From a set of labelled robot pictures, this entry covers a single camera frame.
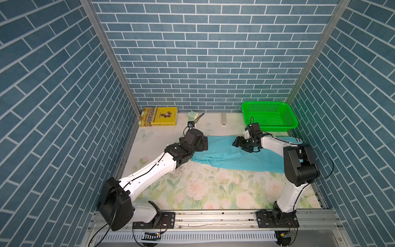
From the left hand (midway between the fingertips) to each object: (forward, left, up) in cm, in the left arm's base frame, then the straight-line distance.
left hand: (203, 140), depth 81 cm
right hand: (+7, -23, -16) cm, 29 cm away
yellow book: (+34, +34, -17) cm, 51 cm away
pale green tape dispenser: (+33, +8, -15) cm, 37 cm away
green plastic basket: (+36, -54, -18) cm, 67 cm away
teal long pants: (+5, -12, -18) cm, 23 cm away
